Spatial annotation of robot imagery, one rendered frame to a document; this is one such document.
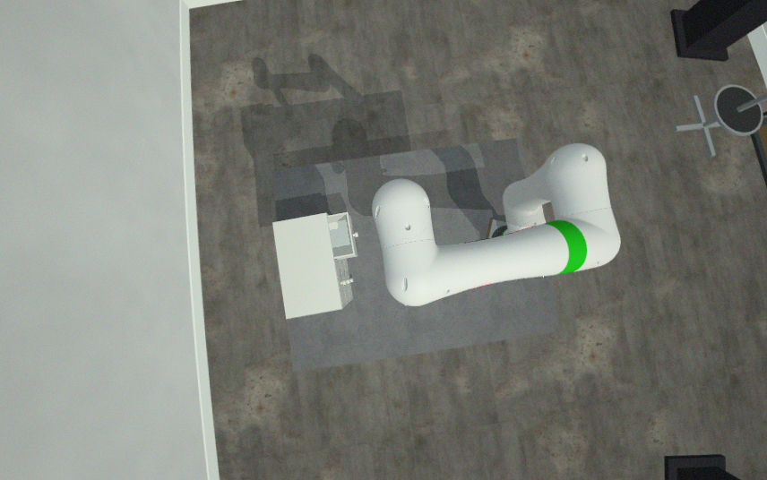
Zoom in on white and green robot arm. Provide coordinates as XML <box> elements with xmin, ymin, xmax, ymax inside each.
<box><xmin>372</xmin><ymin>143</ymin><xmax>621</xmax><ymax>306</ymax></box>

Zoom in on white small chest of drawers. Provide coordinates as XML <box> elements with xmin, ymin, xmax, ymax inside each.
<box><xmin>272</xmin><ymin>213</ymin><xmax>353</xmax><ymax>319</ymax></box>

